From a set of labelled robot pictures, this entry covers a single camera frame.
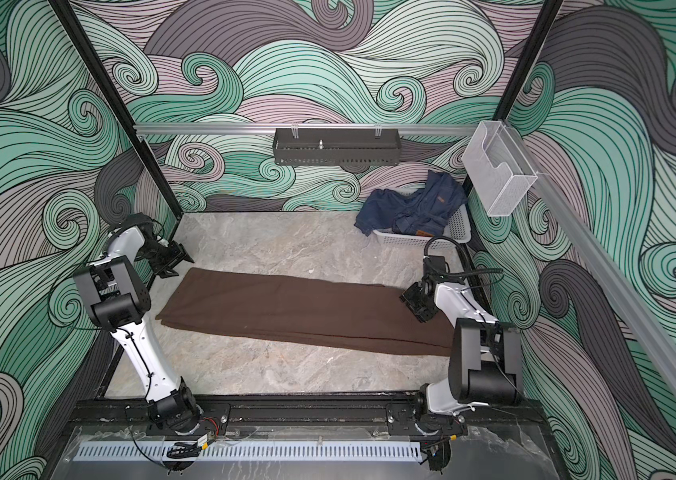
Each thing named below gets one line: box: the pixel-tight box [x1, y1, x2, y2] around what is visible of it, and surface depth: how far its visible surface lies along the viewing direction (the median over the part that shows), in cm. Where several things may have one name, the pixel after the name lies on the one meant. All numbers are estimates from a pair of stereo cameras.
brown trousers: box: [155, 268, 456, 356], surface depth 92 cm
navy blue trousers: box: [354, 170, 468, 237], surface depth 113 cm
